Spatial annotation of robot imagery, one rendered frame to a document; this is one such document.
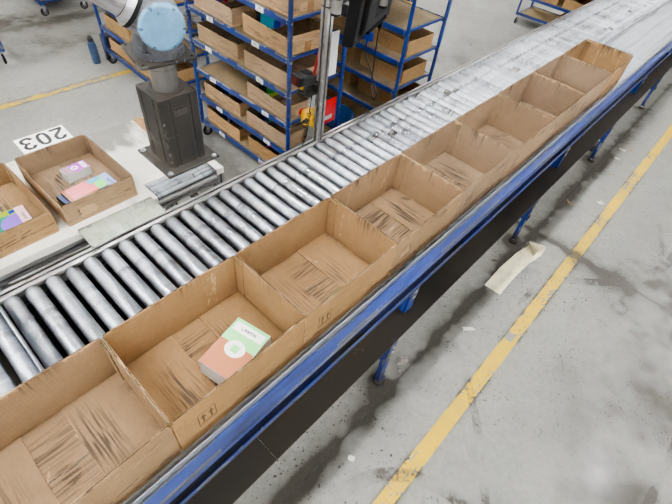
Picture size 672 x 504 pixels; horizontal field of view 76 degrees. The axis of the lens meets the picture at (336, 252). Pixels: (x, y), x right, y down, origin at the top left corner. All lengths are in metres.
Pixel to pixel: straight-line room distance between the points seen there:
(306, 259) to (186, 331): 0.44
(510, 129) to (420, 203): 0.78
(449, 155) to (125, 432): 1.63
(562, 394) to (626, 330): 0.68
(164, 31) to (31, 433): 1.19
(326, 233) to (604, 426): 1.72
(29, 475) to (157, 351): 0.37
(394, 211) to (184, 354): 0.91
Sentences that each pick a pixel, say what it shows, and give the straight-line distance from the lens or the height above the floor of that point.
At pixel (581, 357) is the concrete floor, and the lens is 2.78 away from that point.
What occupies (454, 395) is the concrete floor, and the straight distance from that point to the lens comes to 2.33.
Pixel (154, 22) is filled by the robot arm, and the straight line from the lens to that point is 1.61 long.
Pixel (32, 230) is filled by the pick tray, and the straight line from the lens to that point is 1.87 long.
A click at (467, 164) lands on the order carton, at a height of 0.89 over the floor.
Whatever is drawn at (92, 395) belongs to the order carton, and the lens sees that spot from 1.29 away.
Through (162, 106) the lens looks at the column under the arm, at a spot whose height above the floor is 1.06.
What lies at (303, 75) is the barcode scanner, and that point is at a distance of 2.07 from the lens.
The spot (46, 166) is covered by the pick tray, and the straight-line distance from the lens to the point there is 2.22.
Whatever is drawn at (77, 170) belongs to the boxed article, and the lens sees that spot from 2.09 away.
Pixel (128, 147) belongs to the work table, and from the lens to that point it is 2.26.
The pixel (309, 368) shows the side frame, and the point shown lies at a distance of 1.21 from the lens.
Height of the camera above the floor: 1.99
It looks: 47 degrees down
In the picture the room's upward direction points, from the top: 9 degrees clockwise
